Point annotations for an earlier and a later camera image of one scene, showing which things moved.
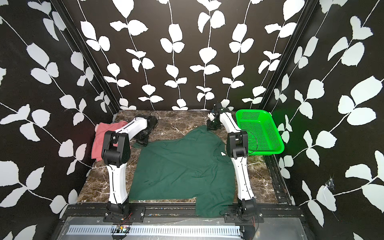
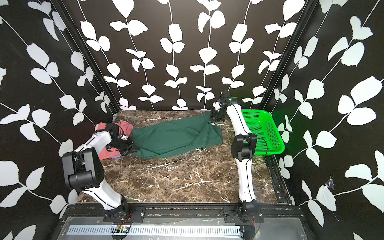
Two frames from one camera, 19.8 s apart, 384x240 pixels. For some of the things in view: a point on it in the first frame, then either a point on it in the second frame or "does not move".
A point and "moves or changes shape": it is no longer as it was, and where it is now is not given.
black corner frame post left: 87,54 does not move
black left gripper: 144,143 -> 130,145
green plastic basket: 264,137 does not move
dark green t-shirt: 197,165 moves or changes shape
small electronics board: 121,229 does not move
